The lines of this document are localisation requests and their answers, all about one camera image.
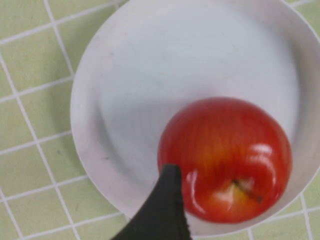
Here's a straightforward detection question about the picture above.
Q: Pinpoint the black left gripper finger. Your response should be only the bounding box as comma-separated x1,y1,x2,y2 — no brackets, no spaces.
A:
114,163,194,240

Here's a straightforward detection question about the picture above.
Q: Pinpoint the red plastic apple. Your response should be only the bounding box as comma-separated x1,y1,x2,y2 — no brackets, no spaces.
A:
157,96,293,224

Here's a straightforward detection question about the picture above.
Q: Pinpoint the white round plate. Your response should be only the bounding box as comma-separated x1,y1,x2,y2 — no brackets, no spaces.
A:
70,0,320,237

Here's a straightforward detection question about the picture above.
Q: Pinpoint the green white checked tablecloth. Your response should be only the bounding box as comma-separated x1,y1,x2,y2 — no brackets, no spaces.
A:
0,0,320,240

